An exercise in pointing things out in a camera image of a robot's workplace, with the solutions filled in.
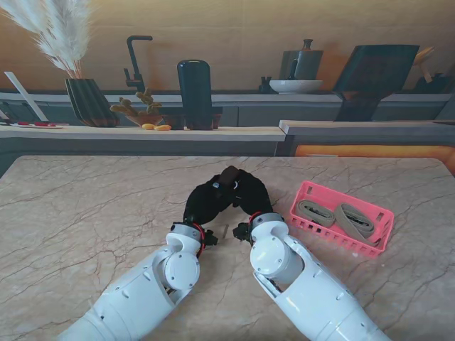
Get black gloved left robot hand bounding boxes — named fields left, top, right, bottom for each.
left=181, top=173, right=240, bottom=227

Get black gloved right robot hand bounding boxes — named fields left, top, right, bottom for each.
left=227, top=169, right=274, bottom=218

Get dark woven belt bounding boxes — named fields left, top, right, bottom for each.
left=219, top=166, right=242, bottom=188

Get beige woven belt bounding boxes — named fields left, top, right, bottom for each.
left=333, top=202, right=380, bottom=249
left=297, top=200, right=336, bottom=228

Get pink plastic storage basket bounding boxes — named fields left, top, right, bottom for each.
left=289, top=180, right=395, bottom=259

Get tall black appliance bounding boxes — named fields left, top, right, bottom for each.
left=164, top=59, right=224, bottom=131

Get white speckled bowl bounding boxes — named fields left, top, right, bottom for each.
left=268, top=79, right=324, bottom=94

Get black kitchen faucet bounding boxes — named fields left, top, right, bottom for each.
left=123, top=35, right=154, bottom=94

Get dark ribbed vase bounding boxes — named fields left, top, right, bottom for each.
left=64, top=77, right=121, bottom=128

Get plate with red chillies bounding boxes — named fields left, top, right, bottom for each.
left=9, top=121, right=64, bottom=129

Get white slanted board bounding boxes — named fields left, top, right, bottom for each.
left=4, top=70, right=48, bottom=122

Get white pampas grass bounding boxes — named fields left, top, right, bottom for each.
left=0, top=0, right=92, bottom=80

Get dark utensil holder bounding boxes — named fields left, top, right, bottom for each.
left=414, top=72, right=449, bottom=94

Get yellow wooden utensil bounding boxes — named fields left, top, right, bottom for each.
left=413, top=46, right=437, bottom=83

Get right arm red black cables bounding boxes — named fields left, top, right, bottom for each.
left=247, top=215, right=285, bottom=294

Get arm red black cables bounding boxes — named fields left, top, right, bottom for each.
left=247, top=215, right=285, bottom=294
left=191, top=222, right=207, bottom=259

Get left arm red black cables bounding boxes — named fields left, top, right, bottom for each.
left=191, top=222, right=207, bottom=259

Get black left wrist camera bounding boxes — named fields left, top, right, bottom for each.
left=202, top=229, right=219, bottom=249

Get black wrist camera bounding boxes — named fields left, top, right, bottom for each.
left=232, top=222, right=252, bottom=243
left=202, top=229, right=219, bottom=249

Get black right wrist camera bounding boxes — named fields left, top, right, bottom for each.
left=232, top=222, right=252, bottom=243

